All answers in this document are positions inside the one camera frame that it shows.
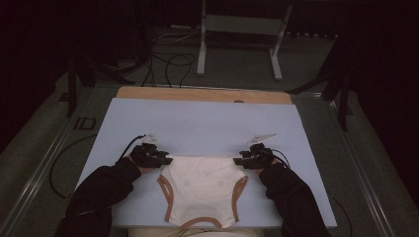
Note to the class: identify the white metal stand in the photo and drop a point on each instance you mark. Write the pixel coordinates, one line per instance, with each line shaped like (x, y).
(242, 24)

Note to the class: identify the cream baby bodysuit brown trim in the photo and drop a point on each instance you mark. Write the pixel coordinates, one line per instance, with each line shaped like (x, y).
(202, 187)

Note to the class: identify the person's left hand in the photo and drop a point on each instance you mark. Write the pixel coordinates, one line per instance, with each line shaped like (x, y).
(150, 170)

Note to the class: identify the black metal stand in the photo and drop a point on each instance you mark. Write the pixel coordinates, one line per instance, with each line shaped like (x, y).
(342, 89)
(71, 85)

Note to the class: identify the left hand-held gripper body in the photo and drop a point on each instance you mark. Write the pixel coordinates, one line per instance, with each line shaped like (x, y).
(145, 156)

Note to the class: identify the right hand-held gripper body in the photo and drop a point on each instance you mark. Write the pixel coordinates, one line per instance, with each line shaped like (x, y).
(260, 158)

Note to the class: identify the dark curtain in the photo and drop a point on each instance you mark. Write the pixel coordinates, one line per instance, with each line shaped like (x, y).
(26, 49)
(388, 82)

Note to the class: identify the metal floor rail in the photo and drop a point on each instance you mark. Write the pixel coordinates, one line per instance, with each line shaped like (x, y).
(39, 171)
(362, 174)

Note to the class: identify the person's right hand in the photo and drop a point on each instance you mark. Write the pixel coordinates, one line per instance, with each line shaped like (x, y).
(258, 171)

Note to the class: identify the light blue board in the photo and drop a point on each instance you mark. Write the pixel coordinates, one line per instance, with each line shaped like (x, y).
(197, 125)

